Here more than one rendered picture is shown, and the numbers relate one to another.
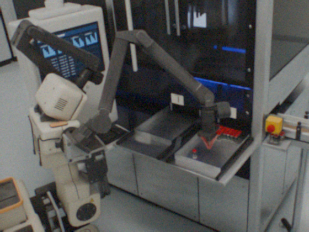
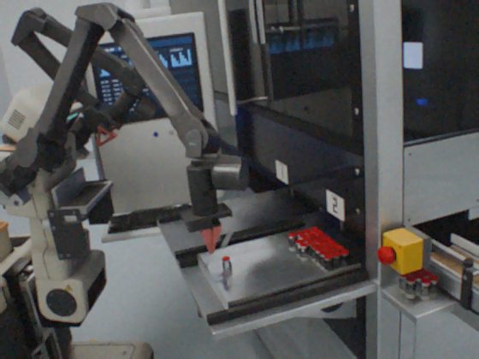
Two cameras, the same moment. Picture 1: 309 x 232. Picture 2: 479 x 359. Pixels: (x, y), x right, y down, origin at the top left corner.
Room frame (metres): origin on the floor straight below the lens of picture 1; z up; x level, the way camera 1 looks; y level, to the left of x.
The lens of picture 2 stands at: (0.70, -0.76, 1.49)
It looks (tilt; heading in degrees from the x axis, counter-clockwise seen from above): 18 degrees down; 38
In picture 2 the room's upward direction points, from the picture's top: 6 degrees counter-clockwise
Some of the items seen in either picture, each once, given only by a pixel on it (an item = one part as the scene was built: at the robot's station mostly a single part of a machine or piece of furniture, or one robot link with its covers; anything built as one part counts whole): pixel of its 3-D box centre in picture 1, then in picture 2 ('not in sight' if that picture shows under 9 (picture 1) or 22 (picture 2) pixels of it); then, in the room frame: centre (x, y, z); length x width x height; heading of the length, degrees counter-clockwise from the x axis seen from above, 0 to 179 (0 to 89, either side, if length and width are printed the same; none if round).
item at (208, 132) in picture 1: (208, 126); (204, 203); (1.40, -0.12, 1.13); 0.10 x 0.07 x 0.07; 145
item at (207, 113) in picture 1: (209, 114); (203, 176); (1.40, -0.13, 1.19); 0.07 x 0.06 x 0.07; 104
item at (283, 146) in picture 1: (278, 141); (422, 297); (1.64, -0.52, 0.87); 0.14 x 0.13 x 0.02; 145
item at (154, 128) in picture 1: (170, 124); (259, 213); (1.86, 0.07, 0.90); 0.34 x 0.26 x 0.04; 145
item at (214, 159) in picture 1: (213, 146); (274, 264); (1.59, -0.16, 0.90); 0.34 x 0.26 x 0.04; 145
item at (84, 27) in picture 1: (68, 73); (152, 109); (2.01, 0.65, 1.19); 0.50 x 0.19 x 0.78; 134
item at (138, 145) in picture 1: (188, 141); (258, 246); (1.70, -0.03, 0.87); 0.70 x 0.48 x 0.02; 55
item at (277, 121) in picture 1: (274, 124); (405, 250); (1.61, -0.48, 1.00); 0.08 x 0.07 x 0.07; 145
